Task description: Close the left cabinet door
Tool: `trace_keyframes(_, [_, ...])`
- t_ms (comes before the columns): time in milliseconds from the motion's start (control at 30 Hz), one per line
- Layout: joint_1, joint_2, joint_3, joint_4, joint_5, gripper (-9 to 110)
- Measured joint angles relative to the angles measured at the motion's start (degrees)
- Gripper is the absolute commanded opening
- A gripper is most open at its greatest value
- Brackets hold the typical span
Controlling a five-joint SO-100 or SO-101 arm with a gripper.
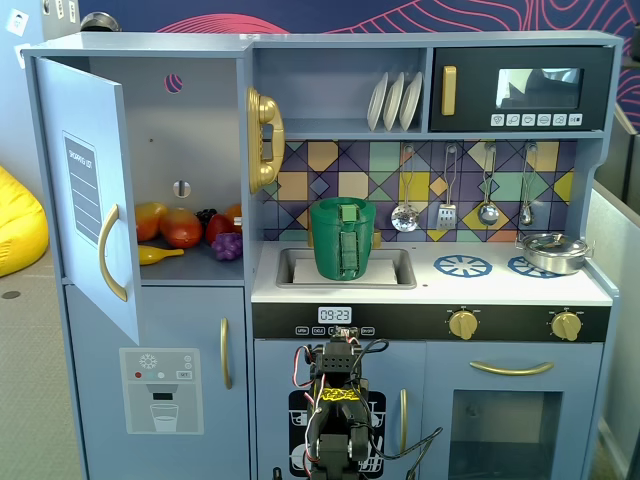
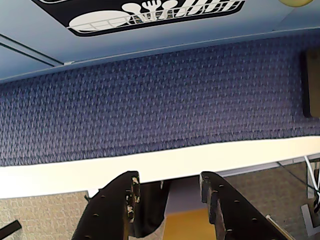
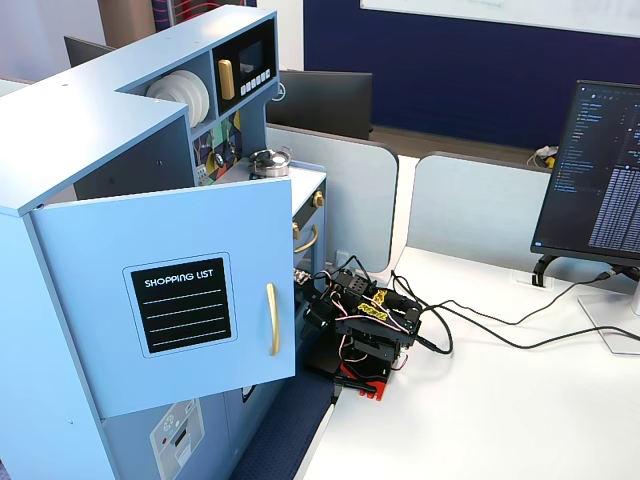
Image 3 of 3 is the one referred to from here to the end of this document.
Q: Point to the blue oven door with window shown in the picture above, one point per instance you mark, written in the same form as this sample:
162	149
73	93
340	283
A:
307	260

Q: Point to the light blue desk divider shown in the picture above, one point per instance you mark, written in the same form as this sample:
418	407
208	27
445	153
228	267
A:
350	200
475	200

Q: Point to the computer monitor showing code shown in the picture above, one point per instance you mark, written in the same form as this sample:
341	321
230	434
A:
595	170

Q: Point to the blue toy kitchen body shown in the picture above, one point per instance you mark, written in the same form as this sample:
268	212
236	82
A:
95	130

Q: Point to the red arm base mount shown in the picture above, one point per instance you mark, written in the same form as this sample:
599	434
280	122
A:
370	382

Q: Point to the black toy microwave door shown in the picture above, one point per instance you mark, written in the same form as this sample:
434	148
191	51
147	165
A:
250	45

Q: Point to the silver monitor stand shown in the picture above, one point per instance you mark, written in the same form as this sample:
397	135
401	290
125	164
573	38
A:
600	312

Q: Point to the steel toy ladle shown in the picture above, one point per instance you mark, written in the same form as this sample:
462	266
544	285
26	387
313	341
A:
219	160

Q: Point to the yellow and white charger clutter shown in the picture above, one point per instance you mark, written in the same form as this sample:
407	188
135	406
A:
545	157

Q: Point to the white toy plate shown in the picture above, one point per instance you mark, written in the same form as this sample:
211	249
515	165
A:
167	95
205	97
195	90

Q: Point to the blue ice dispenser door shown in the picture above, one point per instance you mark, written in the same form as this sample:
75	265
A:
140	440

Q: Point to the steel toy pot with lid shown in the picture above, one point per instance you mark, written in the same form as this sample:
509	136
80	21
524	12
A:
270	162

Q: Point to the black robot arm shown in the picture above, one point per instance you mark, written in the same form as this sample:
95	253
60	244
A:
400	306

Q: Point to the gold stove knob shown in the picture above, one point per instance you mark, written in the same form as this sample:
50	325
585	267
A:
317	199
298	230

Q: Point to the steel slotted toy spatula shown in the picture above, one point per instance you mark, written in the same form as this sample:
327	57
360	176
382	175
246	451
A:
200	176

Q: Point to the white whiteboard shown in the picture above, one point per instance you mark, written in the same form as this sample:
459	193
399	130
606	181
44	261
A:
500	10

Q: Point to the blue shopping list cabinet door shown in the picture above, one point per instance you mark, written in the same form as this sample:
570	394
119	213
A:
165	235

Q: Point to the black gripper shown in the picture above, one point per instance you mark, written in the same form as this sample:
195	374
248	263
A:
311	295

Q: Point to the navy fabric panel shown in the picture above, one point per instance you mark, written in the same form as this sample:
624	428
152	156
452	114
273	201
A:
285	425

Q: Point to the steel toy spoon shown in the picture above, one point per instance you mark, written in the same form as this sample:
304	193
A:
231	148

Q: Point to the black monitor seen edgewise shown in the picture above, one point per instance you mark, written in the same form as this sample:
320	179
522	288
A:
87	50

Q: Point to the black monitor with logo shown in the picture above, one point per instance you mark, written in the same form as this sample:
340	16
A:
325	100

